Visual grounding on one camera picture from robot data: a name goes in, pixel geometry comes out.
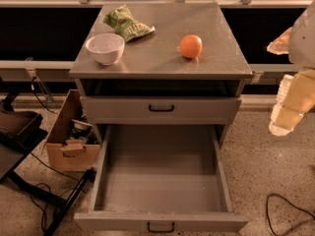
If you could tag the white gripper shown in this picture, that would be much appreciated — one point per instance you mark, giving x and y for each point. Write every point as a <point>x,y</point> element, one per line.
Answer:
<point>303,44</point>

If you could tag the orange fruit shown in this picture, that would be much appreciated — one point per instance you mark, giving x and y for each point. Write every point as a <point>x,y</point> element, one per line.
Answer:
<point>191,46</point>

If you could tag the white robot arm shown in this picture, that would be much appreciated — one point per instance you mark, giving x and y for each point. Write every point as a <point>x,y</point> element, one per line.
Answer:
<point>301,49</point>

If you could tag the open grey lower drawer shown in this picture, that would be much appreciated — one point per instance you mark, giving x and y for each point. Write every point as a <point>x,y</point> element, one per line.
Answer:
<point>160,179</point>

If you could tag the closed grey upper drawer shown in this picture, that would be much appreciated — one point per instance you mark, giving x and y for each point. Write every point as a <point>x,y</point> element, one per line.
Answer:
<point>160,110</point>

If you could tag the grey metal cabinet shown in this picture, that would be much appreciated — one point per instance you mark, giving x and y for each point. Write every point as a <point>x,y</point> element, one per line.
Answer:
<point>153,66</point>

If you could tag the green chip bag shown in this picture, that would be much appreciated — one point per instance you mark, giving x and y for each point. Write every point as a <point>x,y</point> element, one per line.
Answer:
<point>125,25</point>

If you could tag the white bowl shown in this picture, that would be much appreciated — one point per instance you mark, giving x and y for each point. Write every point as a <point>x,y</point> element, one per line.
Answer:
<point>106,48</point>

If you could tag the white cup in box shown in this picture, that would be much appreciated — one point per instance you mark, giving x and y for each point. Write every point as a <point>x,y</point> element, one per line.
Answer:
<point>81,125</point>

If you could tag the cardboard box with items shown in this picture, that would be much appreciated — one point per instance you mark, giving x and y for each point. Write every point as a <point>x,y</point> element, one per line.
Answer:
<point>65,153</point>

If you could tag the black stand frame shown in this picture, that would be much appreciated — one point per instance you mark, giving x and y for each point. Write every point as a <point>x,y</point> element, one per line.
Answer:
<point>12,157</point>

